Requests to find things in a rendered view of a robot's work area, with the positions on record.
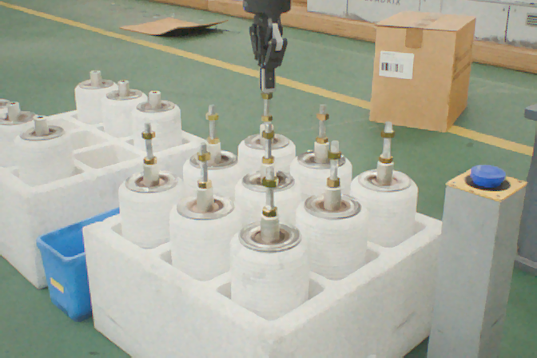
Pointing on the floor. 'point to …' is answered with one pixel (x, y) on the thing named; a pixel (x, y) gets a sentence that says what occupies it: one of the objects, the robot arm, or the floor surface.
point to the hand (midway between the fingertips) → (267, 78)
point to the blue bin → (69, 266)
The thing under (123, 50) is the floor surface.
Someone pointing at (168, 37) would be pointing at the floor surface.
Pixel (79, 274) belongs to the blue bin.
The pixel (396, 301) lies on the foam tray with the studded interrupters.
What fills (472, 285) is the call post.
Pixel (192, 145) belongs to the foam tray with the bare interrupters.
